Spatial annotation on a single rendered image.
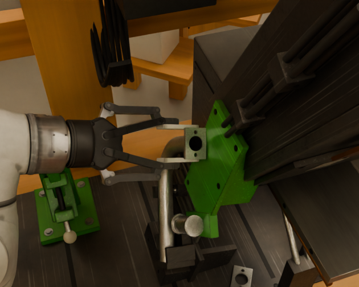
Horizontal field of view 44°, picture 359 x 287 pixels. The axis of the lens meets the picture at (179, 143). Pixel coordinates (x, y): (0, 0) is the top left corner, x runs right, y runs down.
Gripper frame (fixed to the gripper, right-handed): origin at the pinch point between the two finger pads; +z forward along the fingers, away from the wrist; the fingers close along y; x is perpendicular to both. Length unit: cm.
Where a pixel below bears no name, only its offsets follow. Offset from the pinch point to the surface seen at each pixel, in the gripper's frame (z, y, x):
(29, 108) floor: 14, 24, 202
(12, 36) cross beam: -23.0, 22.8, 29.4
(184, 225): 1.0, -14.4, 0.1
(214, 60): 10.4, 16.2, 4.1
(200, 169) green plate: 4.5, -4.8, 0.5
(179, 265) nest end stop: 4.2, -23.6, 7.9
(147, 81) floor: 81, 42, 183
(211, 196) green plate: 4.3, -9.2, -3.4
